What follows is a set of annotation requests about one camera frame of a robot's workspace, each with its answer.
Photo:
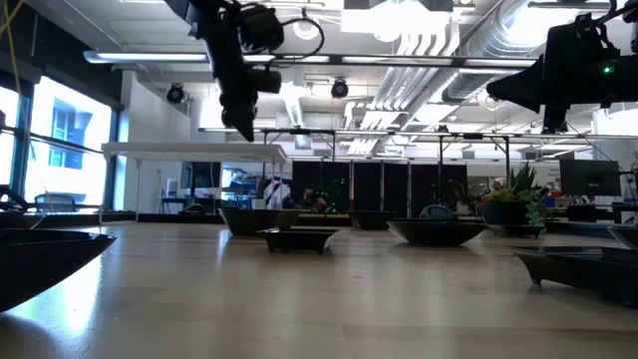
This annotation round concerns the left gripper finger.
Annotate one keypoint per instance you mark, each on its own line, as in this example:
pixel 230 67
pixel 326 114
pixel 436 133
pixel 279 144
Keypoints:
pixel 250 112
pixel 233 109

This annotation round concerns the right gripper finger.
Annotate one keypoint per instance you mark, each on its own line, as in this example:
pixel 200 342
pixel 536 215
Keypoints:
pixel 563 45
pixel 528 100

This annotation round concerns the black deep square bowl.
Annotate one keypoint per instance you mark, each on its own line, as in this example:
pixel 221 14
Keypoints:
pixel 371 220
pixel 254 222

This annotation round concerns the small black square dish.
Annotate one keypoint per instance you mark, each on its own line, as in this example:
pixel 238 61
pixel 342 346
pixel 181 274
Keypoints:
pixel 299 239
pixel 629 238

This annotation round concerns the black wavy square plate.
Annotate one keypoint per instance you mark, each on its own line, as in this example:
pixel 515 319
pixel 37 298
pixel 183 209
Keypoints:
pixel 436 233
pixel 20 222

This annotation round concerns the black wavy round plate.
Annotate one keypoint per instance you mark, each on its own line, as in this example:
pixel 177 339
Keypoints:
pixel 40 264

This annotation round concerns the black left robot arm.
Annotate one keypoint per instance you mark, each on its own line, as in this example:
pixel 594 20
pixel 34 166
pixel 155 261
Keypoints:
pixel 209 14

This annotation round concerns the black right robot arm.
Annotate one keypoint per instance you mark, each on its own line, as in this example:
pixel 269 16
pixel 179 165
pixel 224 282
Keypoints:
pixel 629 80

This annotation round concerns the black ceiling spot lamp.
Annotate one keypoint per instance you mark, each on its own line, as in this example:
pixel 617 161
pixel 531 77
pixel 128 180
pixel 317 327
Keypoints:
pixel 339 89
pixel 175 94

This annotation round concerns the black computer monitor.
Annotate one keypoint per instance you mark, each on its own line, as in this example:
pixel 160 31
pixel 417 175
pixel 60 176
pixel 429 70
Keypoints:
pixel 199 174
pixel 589 177

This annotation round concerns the long ceiling light bar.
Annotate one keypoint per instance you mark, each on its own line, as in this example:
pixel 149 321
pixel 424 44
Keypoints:
pixel 144 57

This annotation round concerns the person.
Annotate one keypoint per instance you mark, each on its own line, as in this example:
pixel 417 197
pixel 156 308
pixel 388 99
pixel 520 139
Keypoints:
pixel 311 199

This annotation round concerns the potted green succulent plant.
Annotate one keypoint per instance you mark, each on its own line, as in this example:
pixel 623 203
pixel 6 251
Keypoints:
pixel 503 212

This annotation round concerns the black partition panels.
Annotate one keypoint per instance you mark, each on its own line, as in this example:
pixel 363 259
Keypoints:
pixel 369 184

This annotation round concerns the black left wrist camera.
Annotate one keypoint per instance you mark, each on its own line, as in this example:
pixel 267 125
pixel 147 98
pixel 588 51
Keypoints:
pixel 264 81

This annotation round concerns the black metal gantry frame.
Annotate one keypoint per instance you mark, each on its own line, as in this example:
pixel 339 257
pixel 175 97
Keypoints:
pixel 299 131

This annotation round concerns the silver ventilation duct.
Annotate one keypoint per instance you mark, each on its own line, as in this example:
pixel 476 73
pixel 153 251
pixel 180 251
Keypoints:
pixel 478 55

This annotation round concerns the black aluminium table frame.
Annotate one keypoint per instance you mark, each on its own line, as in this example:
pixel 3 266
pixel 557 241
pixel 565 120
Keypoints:
pixel 99 218

